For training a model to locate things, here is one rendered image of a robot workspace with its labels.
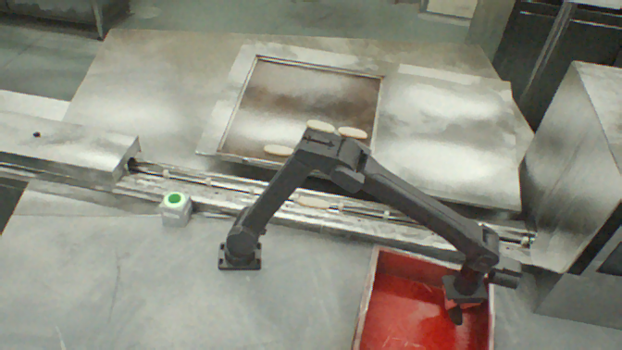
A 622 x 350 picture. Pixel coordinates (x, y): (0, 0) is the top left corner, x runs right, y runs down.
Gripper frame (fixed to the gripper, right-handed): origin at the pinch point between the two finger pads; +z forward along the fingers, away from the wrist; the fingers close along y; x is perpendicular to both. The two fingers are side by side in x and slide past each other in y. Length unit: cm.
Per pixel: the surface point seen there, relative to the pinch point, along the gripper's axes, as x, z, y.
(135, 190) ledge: 42, 0, -88
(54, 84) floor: 227, 86, -192
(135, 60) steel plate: 123, 4, -104
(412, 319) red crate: -1.8, 3.4, -10.9
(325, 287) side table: 9.0, 3.9, -32.7
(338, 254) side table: 20.0, 3.8, -27.8
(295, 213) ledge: 32, 0, -40
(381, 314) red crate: 0.1, 3.5, -18.7
